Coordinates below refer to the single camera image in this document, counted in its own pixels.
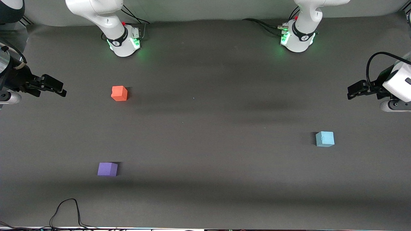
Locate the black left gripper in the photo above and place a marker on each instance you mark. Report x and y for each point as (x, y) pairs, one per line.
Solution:
(378, 84)

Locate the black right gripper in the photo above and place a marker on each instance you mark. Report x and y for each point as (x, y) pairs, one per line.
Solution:
(15, 79)

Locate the light blue foam block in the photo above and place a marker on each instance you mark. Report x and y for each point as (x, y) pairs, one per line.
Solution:
(325, 139)

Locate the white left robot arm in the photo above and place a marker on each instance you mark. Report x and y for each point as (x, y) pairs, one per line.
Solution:
(305, 19)

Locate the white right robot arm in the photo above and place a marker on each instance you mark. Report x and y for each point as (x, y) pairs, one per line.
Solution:
(109, 19)

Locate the orange foam block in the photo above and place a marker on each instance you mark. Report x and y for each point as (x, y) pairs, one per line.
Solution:
(119, 93)

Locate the purple foam block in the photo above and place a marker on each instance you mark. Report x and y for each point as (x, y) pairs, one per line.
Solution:
(107, 169)

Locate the dark grey table mat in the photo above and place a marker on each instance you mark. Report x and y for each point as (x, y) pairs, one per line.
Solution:
(205, 160)

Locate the aluminium frame rail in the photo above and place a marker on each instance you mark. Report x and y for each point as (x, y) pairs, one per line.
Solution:
(27, 21)

